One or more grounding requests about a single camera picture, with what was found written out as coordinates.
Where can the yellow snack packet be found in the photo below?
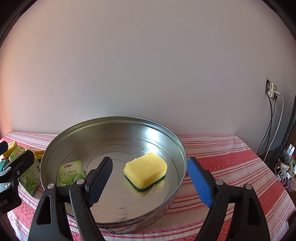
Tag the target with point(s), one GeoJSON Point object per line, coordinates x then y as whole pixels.
{"type": "Point", "coordinates": [38, 153]}

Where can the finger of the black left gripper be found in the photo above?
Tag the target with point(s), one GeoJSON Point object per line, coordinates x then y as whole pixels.
{"type": "Point", "coordinates": [17, 167]}

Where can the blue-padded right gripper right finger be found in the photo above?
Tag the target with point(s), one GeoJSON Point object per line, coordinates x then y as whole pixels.
{"type": "Point", "coordinates": [248, 220]}

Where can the wall power outlet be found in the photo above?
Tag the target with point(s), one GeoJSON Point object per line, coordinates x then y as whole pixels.
{"type": "Point", "coordinates": [270, 89]}

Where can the round metal tin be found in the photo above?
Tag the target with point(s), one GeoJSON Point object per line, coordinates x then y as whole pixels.
{"type": "Point", "coordinates": [121, 207]}

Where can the red white striped cloth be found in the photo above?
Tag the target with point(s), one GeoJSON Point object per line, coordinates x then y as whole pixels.
{"type": "Point", "coordinates": [226, 156]}

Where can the yellow green sponge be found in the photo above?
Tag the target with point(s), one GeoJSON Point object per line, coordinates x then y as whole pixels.
{"type": "Point", "coordinates": [145, 171]}

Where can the yellow sponge at left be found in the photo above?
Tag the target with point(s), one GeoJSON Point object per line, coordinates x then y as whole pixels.
{"type": "Point", "coordinates": [11, 147]}

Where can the green tea tissue pack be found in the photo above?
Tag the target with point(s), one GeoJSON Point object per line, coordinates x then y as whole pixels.
{"type": "Point", "coordinates": [69, 173]}

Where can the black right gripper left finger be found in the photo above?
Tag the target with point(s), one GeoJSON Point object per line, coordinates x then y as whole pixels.
{"type": "Point", "coordinates": [50, 220]}

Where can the cluttered side items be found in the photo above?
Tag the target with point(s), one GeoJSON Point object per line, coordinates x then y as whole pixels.
{"type": "Point", "coordinates": [285, 168]}

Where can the green tissue pack outside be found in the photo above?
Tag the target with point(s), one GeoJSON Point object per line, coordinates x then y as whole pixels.
{"type": "Point", "coordinates": [30, 179]}

